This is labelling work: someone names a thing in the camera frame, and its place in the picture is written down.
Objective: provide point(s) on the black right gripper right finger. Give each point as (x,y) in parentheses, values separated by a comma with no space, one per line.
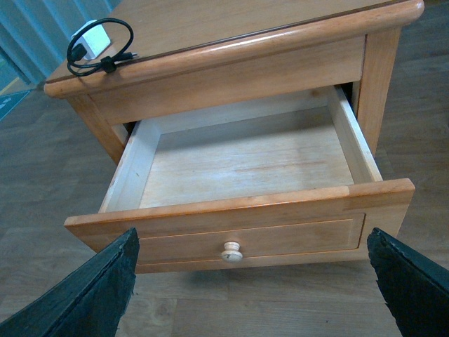
(414,287)

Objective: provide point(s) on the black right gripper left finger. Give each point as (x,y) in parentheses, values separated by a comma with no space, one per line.
(89,302)

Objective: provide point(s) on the wooden drawer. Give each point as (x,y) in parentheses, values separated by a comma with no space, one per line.
(282,180)

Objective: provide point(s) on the white charger adapter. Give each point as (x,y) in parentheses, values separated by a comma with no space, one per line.
(95,41)

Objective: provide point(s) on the green floor mat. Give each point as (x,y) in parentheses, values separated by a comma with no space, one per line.
(10,101)

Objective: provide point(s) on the light wooden nightstand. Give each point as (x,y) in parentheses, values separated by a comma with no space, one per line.
(196,54)

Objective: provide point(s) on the light blue curtain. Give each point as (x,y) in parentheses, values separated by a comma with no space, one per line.
(35,34)

